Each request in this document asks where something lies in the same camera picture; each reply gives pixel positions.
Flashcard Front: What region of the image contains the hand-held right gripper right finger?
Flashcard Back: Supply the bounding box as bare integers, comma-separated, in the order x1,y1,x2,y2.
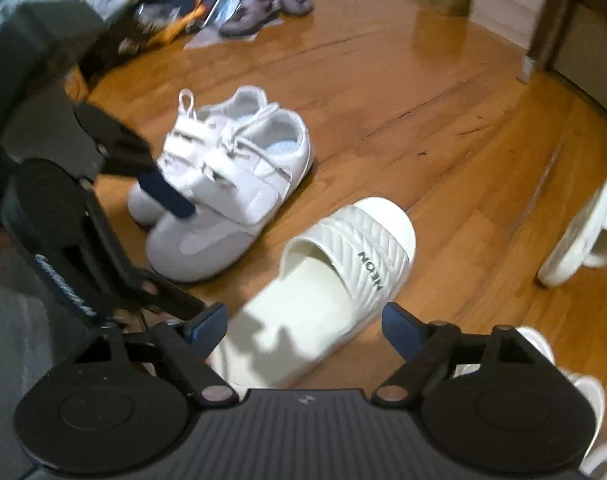
373,302,534,406

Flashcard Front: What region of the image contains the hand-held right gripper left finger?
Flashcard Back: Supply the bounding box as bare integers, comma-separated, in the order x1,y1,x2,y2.
86,302,240,406

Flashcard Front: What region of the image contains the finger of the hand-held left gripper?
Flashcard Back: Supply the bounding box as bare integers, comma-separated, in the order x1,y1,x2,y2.
132,270,208,326
74,104,197,221

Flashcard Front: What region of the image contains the white strap sneaker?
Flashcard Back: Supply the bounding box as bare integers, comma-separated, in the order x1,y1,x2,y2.
146,109,315,283
128,87,282,226

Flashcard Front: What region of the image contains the white ribbed slide sandal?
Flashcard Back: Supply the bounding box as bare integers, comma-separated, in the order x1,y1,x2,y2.
208,197,417,391
536,177,607,288

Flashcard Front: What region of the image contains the white clog with charms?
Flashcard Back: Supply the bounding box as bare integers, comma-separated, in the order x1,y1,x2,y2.
558,370,607,476
453,326,558,378

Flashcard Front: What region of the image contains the printed booklet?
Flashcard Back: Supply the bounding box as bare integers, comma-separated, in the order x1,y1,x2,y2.
198,0,245,27

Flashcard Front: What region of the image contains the dark wooden sofa frame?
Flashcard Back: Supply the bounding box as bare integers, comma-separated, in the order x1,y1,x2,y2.
516,0,607,128

